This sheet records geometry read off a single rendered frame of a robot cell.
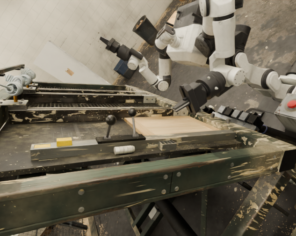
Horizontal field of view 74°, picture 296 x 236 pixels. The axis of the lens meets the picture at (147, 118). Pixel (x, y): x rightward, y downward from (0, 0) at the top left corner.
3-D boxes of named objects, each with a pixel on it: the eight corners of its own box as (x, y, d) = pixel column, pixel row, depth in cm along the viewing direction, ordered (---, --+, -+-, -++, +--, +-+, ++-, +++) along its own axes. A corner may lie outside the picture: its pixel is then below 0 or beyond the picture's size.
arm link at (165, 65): (168, 83, 153) (169, 54, 141) (173, 90, 143) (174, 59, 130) (154, 84, 152) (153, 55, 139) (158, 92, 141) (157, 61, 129)
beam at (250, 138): (294, 169, 91) (301, 147, 88) (278, 173, 86) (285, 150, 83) (131, 93, 282) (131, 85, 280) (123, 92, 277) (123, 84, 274)
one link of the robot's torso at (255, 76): (260, 71, 156) (221, 46, 134) (282, 73, 141) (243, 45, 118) (252, 90, 158) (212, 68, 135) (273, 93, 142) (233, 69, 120)
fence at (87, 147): (234, 139, 106) (236, 132, 105) (31, 160, 66) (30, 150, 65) (227, 136, 110) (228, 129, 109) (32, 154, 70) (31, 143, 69)
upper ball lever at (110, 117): (111, 143, 78) (118, 120, 69) (102, 144, 76) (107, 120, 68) (110, 136, 80) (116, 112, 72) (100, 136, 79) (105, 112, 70)
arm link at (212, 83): (190, 88, 65) (216, 70, 68) (174, 84, 73) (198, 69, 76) (201, 118, 71) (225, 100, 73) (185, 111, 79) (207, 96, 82)
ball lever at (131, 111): (141, 137, 82) (137, 106, 84) (132, 138, 80) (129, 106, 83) (138, 139, 85) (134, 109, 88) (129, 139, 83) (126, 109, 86)
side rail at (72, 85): (125, 93, 270) (125, 85, 267) (32, 91, 223) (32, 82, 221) (123, 92, 277) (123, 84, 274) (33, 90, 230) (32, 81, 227)
